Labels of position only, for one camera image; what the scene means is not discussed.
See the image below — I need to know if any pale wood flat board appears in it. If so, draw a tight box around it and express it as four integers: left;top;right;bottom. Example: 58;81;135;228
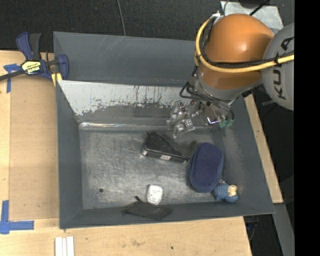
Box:
8;78;61;222

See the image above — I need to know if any grey metal bin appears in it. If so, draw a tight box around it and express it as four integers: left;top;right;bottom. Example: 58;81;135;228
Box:
52;31;276;230

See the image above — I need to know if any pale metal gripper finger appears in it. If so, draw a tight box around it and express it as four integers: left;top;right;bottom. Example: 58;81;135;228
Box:
172;119;197;140
166;101;190;127

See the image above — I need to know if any small white plastic box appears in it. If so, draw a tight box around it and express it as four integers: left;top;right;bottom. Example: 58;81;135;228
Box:
145;184;164;206

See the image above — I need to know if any black triangular case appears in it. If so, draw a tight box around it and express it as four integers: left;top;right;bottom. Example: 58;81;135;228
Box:
140;131;190;164

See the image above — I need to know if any black cloth pouch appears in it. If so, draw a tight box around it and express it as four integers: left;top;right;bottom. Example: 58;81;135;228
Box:
121;196;173;221

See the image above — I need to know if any dark blue slipper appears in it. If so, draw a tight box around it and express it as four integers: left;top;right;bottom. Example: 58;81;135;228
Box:
188;142;225;194

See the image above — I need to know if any blue knitted toy animal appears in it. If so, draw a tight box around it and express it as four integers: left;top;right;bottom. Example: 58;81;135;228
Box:
212;182;239;204

